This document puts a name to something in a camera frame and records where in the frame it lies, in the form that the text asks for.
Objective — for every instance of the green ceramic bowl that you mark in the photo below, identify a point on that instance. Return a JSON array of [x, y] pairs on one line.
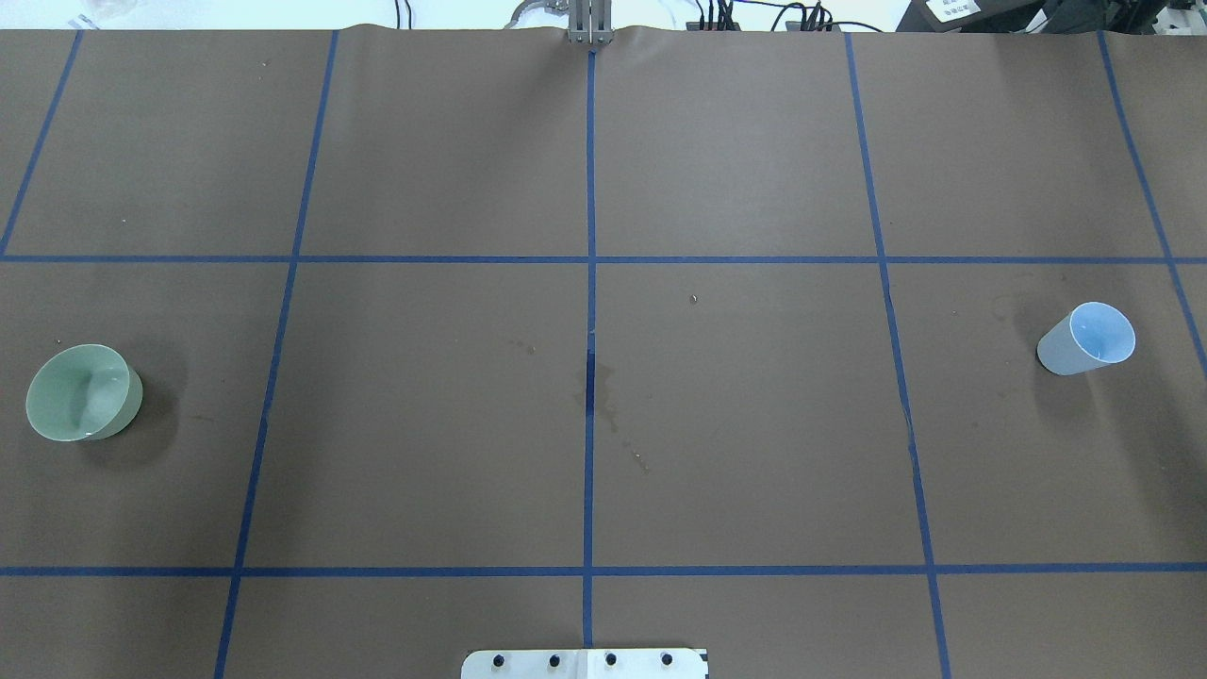
[[85, 393]]

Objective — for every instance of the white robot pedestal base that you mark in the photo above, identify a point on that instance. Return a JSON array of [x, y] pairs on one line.
[[587, 663]]

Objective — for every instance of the aluminium frame post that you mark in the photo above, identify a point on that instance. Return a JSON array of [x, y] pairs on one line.
[[590, 22]]

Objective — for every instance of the light blue plastic cup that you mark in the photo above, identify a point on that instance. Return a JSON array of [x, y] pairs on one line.
[[1090, 336]]

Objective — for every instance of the brown paper table mat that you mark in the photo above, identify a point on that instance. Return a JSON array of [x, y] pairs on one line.
[[476, 340]]

